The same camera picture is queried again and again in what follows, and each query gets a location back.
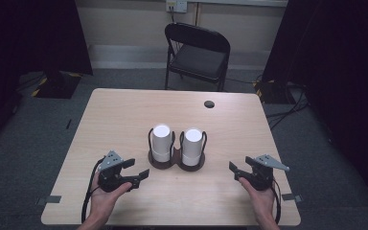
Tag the grey tape strip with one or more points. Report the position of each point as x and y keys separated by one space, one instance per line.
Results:
x=49 y=200
x=292 y=197

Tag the white wall socket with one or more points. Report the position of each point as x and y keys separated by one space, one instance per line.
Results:
x=176 y=5

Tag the dark curtain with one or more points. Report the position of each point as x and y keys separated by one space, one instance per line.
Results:
x=341 y=80
x=28 y=41

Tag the person's left hand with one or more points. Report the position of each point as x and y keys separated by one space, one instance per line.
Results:
x=103 y=199

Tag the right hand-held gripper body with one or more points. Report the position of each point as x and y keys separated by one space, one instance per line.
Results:
x=261 y=174

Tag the person's right hand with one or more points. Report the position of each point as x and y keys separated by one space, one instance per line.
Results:
x=262 y=199

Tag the black stand base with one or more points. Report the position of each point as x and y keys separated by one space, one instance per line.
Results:
x=59 y=84
x=270 y=92

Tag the black folding chair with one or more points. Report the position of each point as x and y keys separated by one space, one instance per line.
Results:
x=201 y=60

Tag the stack of white paper cups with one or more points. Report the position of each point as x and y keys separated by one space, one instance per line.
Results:
x=192 y=147
x=161 y=142

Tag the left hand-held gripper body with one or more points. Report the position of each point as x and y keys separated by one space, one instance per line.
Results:
x=109 y=175

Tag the round black table grommet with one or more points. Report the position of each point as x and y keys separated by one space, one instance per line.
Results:
x=209 y=104

